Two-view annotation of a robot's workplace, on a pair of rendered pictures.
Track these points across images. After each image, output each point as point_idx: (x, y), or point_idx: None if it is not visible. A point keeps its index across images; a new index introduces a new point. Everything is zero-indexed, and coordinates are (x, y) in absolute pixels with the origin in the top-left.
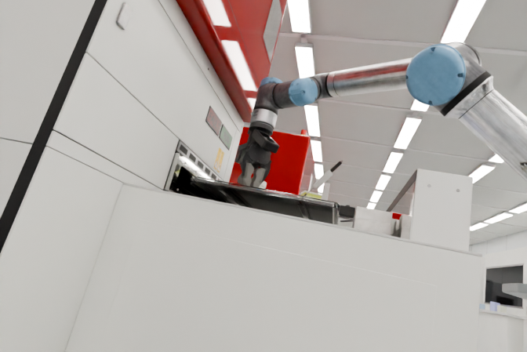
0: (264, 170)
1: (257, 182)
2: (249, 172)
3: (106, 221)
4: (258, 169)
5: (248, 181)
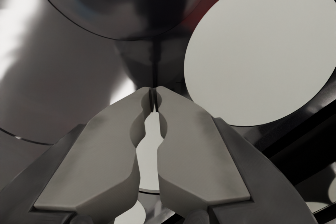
0: (48, 192)
1: (116, 115)
2: (187, 141)
3: None
4: (116, 177)
5: (172, 106)
